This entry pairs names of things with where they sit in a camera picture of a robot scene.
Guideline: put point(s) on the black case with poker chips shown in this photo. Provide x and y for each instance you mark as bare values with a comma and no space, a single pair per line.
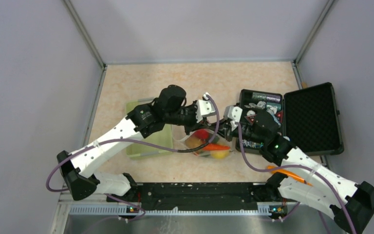
309,117

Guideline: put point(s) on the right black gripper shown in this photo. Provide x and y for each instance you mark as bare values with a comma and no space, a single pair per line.
229,130

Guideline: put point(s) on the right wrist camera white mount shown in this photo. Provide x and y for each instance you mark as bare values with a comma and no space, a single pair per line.
232,115

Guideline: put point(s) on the clear polka dot zip bag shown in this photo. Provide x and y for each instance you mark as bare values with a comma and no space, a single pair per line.
179,138

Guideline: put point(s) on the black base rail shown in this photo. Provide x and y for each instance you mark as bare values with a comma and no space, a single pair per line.
208,196

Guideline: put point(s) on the yellow lemon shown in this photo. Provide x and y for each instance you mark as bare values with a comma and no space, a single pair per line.
219,154

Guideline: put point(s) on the red bell pepper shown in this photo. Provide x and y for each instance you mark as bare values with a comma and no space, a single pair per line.
201,134

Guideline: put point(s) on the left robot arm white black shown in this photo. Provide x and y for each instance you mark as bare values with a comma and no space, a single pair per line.
80,168

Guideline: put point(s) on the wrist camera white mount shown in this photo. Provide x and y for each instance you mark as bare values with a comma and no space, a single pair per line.
232,115
205,108

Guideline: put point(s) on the brown potato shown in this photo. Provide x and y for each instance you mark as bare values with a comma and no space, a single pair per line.
193,142

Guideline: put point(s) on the orange handled tool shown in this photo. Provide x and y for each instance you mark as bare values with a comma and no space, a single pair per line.
288,173

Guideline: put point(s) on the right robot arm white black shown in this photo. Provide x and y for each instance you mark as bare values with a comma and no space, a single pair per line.
349,204

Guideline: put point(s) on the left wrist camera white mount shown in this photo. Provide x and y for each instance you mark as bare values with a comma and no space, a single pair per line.
205,108

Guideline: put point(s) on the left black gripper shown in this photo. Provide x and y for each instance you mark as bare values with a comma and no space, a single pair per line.
196,126

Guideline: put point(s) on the dark green avocado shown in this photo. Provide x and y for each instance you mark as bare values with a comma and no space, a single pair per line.
215,139

